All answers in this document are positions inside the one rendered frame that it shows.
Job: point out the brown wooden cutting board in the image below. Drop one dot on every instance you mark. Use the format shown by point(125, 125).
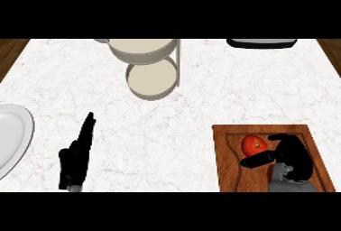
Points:
point(231, 162)

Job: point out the white plate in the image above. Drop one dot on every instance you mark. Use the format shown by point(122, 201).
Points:
point(11, 135)

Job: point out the red tomato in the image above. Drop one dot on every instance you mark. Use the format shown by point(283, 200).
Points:
point(253, 145)

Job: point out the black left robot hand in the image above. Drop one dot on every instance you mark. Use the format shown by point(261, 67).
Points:
point(76, 156)

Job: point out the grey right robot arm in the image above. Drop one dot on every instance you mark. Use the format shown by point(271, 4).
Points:
point(289, 180)

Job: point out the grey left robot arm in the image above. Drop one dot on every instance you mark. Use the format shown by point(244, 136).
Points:
point(75, 188)

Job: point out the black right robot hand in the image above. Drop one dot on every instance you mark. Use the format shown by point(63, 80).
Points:
point(295, 153)

